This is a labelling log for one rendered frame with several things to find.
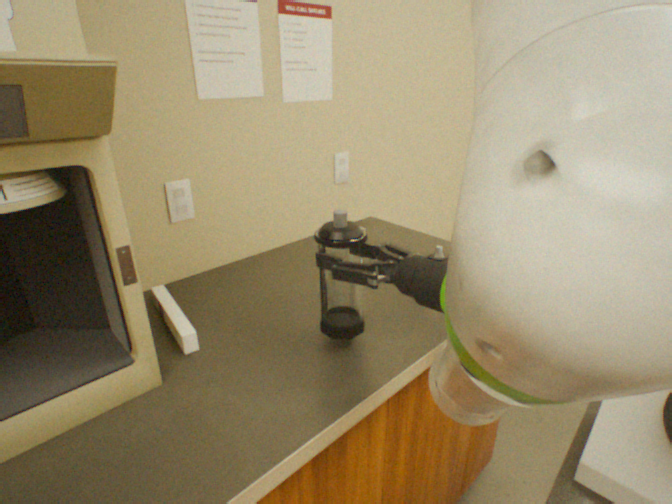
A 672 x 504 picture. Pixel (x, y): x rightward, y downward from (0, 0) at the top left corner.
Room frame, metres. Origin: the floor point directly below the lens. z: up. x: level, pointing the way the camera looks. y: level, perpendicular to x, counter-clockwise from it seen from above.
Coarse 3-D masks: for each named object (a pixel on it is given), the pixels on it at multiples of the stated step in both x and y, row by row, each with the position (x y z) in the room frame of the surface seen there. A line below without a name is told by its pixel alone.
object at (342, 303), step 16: (336, 240) 0.72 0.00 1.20; (352, 240) 0.72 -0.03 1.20; (336, 256) 0.72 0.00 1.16; (352, 256) 0.73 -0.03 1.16; (336, 288) 0.72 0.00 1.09; (352, 288) 0.72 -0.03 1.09; (336, 304) 0.72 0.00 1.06; (352, 304) 0.72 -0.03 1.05; (336, 320) 0.72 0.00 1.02; (352, 320) 0.72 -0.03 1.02
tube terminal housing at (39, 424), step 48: (48, 0) 0.60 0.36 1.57; (48, 48) 0.59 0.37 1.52; (0, 144) 0.54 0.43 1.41; (48, 144) 0.57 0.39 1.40; (96, 144) 0.61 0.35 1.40; (96, 192) 0.62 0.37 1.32; (144, 336) 0.61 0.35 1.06; (96, 384) 0.55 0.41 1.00; (144, 384) 0.60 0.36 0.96; (0, 432) 0.46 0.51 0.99; (48, 432) 0.49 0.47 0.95
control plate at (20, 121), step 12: (0, 96) 0.48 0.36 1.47; (12, 96) 0.49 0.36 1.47; (0, 108) 0.49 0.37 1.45; (12, 108) 0.50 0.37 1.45; (24, 108) 0.50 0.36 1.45; (0, 120) 0.50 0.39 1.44; (12, 120) 0.50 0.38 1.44; (24, 120) 0.51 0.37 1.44; (0, 132) 0.51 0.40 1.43; (12, 132) 0.51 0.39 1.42; (24, 132) 0.52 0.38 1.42
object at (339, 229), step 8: (336, 216) 0.76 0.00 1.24; (344, 216) 0.76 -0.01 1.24; (328, 224) 0.78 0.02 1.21; (336, 224) 0.76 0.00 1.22; (344, 224) 0.76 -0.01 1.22; (352, 224) 0.77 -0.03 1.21; (320, 232) 0.75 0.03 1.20; (328, 232) 0.74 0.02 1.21; (336, 232) 0.73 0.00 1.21; (344, 232) 0.73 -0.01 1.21; (352, 232) 0.74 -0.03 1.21; (360, 232) 0.75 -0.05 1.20
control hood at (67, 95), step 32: (0, 64) 0.46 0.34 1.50; (32, 64) 0.48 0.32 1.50; (64, 64) 0.50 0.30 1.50; (96, 64) 0.52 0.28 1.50; (32, 96) 0.50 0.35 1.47; (64, 96) 0.52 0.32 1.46; (96, 96) 0.55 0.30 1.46; (32, 128) 0.53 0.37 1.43; (64, 128) 0.55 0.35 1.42; (96, 128) 0.58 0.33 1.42
